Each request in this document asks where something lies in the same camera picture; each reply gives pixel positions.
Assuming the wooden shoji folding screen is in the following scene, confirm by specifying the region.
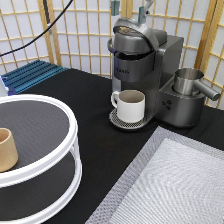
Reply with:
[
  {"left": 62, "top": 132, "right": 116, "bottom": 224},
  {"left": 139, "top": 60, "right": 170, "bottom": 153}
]
[{"left": 0, "top": 0, "right": 224, "bottom": 110}]

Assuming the white ceramic mug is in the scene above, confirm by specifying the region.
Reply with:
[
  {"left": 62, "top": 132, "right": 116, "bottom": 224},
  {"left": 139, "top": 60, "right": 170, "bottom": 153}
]
[{"left": 111, "top": 90, "right": 145, "bottom": 123}]

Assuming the grey woven placemat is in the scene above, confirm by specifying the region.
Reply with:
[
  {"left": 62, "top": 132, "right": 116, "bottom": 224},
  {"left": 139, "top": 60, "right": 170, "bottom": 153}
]
[{"left": 85, "top": 127, "right": 224, "bottom": 224}]

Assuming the tan wooden cup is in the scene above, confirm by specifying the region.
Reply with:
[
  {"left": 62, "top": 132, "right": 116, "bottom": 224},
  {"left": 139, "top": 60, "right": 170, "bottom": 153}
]
[{"left": 0, "top": 128, "right": 18, "bottom": 172}]

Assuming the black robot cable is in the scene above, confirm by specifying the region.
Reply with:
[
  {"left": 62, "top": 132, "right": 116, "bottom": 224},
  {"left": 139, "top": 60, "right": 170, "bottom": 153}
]
[{"left": 0, "top": 0, "right": 74, "bottom": 58}]

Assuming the white two-tier round shelf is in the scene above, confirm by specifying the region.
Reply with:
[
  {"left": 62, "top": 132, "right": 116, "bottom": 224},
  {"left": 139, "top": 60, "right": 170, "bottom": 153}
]
[{"left": 0, "top": 94, "right": 82, "bottom": 224}]

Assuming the grey pod coffee machine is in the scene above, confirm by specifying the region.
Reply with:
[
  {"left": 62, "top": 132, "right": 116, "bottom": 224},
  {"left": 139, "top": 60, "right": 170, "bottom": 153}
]
[{"left": 107, "top": 18, "right": 205, "bottom": 128}]

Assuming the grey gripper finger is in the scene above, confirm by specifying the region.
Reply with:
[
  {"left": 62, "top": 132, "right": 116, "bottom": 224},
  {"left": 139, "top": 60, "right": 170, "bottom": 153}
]
[
  {"left": 138, "top": 0, "right": 154, "bottom": 24},
  {"left": 111, "top": 0, "right": 120, "bottom": 16}
]

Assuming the steel milk frother jug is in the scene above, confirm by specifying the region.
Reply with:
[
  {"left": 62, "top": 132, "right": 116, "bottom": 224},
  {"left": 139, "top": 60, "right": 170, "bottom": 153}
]
[{"left": 173, "top": 68, "right": 221, "bottom": 101}]

